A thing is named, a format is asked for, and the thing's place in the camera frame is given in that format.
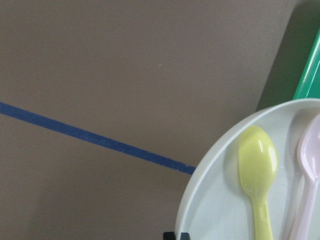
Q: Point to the green plastic tray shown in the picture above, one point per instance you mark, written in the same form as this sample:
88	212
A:
309	84

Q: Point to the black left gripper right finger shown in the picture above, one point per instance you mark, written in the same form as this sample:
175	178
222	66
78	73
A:
185	236

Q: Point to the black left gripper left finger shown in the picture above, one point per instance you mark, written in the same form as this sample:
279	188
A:
169	235

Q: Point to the pink plastic spoon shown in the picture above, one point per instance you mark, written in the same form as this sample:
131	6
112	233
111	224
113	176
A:
305	181

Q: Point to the yellow plastic spoon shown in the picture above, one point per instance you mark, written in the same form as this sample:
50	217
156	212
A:
258	167

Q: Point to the white round plate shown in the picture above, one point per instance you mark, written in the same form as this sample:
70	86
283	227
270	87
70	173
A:
214	205

